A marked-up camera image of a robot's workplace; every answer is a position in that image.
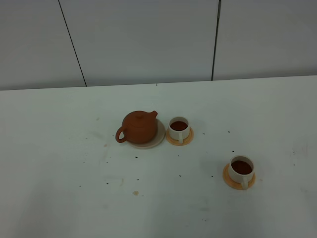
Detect brown clay teapot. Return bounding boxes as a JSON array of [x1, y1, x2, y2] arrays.
[[115, 111, 158, 144]]

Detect beige round teapot coaster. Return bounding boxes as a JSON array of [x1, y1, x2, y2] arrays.
[[128, 119, 165, 149]]

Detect white teacup near teapot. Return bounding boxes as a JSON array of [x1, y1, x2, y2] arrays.
[[168, 117, 190, 144]]

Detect orange saucer near teapot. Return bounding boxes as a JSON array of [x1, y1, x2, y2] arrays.
[[166, 127, 194, 146]]

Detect orange saucer on right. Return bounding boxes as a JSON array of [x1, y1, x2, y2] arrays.
[[222, 164, 256, 190]]

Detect white teacup on right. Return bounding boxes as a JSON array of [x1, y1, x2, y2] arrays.
[[228, 155, 254, 190]]

